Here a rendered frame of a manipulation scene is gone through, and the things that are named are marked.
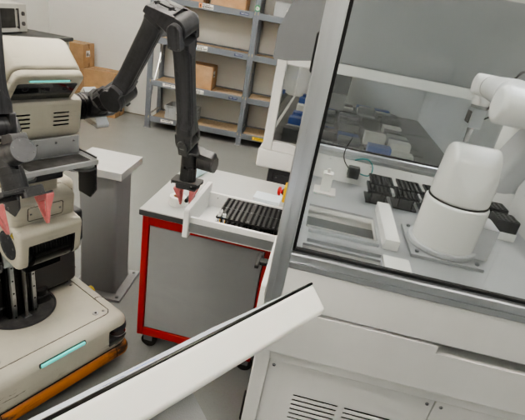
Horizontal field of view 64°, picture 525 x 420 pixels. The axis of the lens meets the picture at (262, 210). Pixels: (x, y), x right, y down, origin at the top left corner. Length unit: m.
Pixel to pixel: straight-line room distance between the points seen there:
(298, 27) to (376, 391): 1.62
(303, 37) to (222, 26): 3.62
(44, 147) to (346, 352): 1.07
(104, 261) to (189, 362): 1.95
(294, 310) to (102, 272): 1.94
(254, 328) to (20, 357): 1.38
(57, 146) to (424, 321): 1.18
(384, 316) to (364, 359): 0.14
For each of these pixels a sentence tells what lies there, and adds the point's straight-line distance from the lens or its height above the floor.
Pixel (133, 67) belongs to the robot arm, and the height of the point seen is 1.35.
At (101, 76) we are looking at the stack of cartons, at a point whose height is 0.50.
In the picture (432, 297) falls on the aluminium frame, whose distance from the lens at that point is 1.02.
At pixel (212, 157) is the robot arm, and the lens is 1.42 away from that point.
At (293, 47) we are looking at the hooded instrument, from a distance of 2.18.
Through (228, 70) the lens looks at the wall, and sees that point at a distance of 5.76.
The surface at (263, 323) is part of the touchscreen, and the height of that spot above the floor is 1.19.
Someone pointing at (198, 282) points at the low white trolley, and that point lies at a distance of 1.89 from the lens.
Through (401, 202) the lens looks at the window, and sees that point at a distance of 0.92.
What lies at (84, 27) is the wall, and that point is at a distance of 6.34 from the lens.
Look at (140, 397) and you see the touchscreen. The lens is 0.50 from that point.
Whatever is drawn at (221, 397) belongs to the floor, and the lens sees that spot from 2.06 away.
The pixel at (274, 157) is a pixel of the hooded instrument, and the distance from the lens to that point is 2.29.
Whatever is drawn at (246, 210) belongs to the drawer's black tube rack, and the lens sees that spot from 1.55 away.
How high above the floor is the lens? 1.56
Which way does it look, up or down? 25 degrees down
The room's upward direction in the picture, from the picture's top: 11 degrees clockwise
